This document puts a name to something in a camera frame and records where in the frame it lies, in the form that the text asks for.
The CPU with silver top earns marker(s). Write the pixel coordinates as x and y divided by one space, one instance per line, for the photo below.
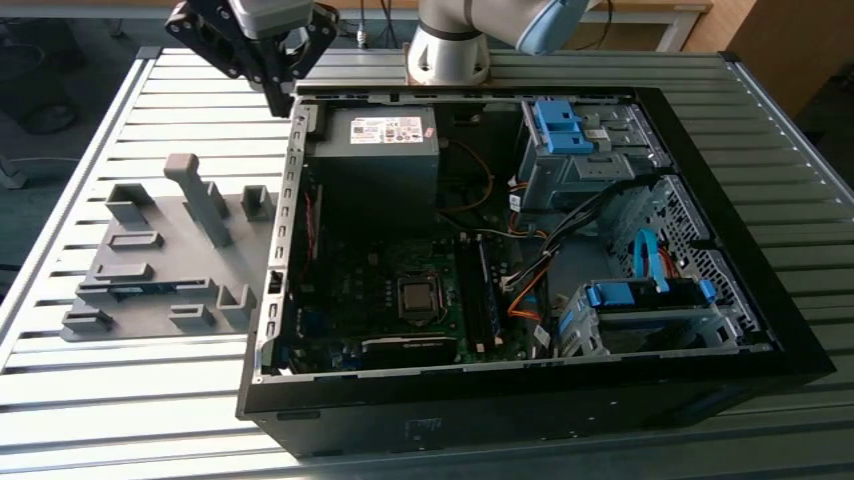
421 297

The blue plastic drive carrier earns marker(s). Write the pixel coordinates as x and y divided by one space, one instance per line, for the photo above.
561 127

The grey parts rack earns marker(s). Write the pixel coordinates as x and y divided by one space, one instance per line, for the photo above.
174 235

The black wheeled chair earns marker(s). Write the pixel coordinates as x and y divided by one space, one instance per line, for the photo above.
50 117

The wooden cabinet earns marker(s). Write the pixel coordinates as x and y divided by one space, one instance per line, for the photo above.
788 50

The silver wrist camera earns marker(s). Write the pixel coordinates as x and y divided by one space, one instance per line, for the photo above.
274 17

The grey power supply unit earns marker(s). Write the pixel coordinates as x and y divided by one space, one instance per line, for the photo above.
374 170

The CPU socket metal frame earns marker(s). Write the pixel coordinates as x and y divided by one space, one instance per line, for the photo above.
401 295

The white power supply label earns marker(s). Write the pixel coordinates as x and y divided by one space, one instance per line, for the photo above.
388 130

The black graphics card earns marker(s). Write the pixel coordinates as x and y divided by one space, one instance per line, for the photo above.
408 350

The grey metal drive cage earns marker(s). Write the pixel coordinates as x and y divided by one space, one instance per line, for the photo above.
588 172

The grey metal disk bay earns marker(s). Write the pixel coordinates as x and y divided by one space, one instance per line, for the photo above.
668 322

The black PC case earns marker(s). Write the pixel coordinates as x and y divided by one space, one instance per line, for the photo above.
468 415

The white floor stand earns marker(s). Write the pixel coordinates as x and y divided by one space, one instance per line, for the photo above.
14 175

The hard disk in blue carrier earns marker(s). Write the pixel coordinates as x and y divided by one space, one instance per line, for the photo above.
621 297

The green motherboard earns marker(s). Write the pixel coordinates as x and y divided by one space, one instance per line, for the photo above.
354 280

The perforated metal chassis panel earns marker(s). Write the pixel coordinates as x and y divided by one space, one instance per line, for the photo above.
688 220

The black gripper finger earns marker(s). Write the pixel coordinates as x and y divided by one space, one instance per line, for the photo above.
314 45
214 45

